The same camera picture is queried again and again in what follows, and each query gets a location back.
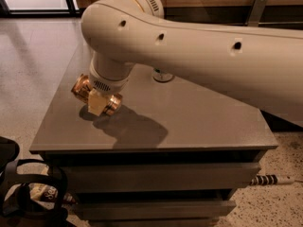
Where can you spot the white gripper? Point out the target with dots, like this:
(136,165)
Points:
(106,84)

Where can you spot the orange LaCroix can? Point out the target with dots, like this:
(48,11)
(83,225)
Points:
(82,88)

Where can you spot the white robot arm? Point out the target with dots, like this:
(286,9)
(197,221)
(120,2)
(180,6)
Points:
(262,67)

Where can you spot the white green soda can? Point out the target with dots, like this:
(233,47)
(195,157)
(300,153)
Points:
(161,76)

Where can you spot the grey drawer cabinet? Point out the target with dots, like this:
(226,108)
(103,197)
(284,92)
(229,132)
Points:
(171,123)

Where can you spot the upper grey drawer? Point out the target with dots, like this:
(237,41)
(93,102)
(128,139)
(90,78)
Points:
(142,178)

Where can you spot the grey drawer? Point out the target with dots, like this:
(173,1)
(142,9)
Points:
(153,210)
(142,178)

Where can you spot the snack bag on floor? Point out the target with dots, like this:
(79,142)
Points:
(47,193)

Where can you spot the lower grey drawer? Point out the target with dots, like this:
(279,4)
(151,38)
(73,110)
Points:
(153,210)

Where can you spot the black chair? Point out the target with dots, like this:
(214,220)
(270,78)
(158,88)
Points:
(17,209)

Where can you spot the striped handle tool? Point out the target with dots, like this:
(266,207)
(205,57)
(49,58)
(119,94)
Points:
(273,180)

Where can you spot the right metal bracket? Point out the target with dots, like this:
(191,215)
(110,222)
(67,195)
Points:
(256,12)

